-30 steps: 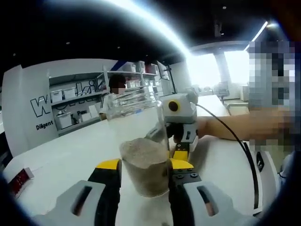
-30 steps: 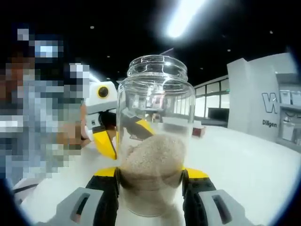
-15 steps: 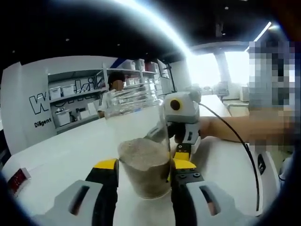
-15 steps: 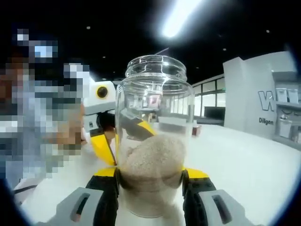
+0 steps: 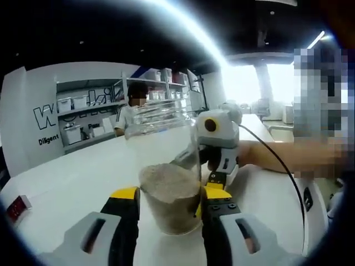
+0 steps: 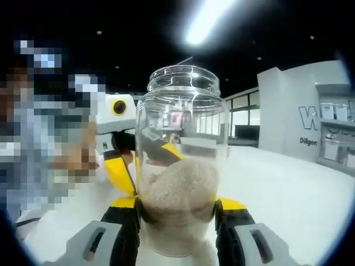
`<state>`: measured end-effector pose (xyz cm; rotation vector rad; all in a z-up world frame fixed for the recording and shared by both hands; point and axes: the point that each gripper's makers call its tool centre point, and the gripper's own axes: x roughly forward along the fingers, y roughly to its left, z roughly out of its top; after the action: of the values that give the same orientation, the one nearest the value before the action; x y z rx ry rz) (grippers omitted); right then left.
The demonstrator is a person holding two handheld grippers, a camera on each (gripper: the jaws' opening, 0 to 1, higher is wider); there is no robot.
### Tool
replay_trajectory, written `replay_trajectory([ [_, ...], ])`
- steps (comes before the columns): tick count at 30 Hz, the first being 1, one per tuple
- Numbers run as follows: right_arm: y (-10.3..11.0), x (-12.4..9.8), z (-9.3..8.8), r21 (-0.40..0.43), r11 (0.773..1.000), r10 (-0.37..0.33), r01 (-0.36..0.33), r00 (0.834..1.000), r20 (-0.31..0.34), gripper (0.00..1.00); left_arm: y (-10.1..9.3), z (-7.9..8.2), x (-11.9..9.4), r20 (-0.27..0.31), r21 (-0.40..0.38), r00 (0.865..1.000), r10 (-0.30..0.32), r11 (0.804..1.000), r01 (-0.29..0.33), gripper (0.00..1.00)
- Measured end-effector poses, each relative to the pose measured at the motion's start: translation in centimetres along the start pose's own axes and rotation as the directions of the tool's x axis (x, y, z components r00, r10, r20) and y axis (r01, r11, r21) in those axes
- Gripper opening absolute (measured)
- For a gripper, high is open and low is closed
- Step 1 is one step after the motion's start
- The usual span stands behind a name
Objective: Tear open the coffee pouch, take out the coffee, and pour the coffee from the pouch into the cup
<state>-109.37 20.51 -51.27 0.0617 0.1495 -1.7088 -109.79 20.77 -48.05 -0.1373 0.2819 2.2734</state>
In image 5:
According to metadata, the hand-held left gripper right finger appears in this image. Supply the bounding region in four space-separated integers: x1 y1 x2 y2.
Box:
200 184 305 266

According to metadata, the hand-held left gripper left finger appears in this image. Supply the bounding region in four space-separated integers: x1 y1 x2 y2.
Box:
48 186 141 266

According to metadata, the clear glass cup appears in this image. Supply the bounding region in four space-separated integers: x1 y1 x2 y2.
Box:
124 99 205 236

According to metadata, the row of red coffee packets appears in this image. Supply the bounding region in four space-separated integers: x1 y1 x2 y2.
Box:
7 196 27 221

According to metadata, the person's right hand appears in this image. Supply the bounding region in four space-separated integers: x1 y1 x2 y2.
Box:
237 141 256 168

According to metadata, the black stand with screen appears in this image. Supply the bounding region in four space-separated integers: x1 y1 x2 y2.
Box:
188 70 210 113

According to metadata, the grey office chair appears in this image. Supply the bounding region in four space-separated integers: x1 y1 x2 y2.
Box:
256 98 271 119

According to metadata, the white panel with black label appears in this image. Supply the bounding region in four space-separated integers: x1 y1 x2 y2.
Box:
293 177 329 254

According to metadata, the white cardboard box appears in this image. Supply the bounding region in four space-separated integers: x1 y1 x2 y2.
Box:
6 195 33 222

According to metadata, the long ceiling light strip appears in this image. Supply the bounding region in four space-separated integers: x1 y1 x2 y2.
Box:
144 0 236 73

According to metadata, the person's light blue shirt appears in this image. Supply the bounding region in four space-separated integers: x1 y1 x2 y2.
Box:
327 182 347 219

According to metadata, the row of white storage bins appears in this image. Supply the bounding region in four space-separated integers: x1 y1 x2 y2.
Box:
58 68 192 145

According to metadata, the short ceiling light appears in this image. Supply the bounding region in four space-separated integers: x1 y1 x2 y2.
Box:
307 29 326 49

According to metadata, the grey metal shelving rack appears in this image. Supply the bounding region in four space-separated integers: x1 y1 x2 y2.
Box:
55 68 200 152

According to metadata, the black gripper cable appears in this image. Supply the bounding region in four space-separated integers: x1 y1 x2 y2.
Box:
238 124 306 254

